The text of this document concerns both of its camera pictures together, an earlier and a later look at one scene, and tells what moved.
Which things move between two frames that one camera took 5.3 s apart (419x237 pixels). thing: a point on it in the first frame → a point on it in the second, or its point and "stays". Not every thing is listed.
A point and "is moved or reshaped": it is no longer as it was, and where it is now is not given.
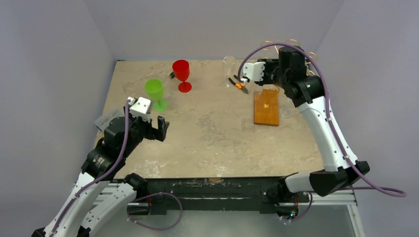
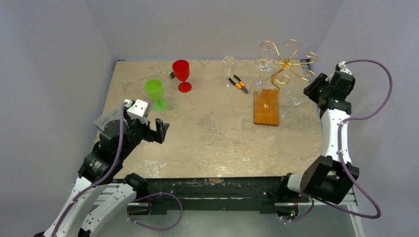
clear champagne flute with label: [268, 97] is moved or reshaped
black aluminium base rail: [267, 193] stays
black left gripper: [153, 133] stays
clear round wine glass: [286, 111] stays
